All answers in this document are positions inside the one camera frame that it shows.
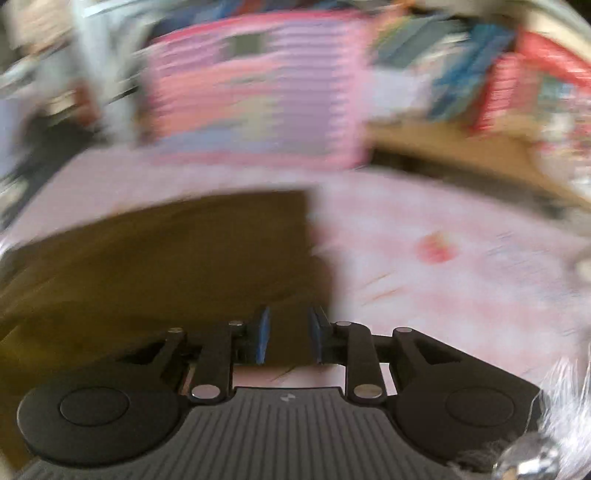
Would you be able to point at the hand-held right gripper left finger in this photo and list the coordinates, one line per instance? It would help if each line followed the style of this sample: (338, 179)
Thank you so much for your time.
(263, 336)

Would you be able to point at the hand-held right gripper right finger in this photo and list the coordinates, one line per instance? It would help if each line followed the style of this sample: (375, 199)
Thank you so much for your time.
(316, 336)

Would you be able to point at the olive brown garment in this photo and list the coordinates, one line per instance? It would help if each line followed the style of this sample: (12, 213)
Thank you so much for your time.
(152, 258)

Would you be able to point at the pink printed bed sheet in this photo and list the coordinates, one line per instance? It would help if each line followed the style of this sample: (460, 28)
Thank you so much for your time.
(443, 286)

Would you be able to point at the shiny metal object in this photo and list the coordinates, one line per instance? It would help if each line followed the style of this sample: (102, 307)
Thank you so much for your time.
(526, 459)

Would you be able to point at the pink patterned box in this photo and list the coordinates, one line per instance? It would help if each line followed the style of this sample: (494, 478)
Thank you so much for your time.
(258, 92)

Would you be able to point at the white fluffy cloth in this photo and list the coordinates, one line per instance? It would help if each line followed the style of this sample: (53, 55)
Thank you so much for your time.
(570, 406)

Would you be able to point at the blue striped cloth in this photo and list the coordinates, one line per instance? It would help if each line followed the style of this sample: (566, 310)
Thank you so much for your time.
(466, 69)

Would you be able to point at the pale grey cloth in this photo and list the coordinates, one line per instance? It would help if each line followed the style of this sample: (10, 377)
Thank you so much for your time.
(104, 69)

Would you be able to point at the red patterned cloth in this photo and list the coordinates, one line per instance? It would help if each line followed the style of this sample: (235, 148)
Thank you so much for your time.
(521, 83)

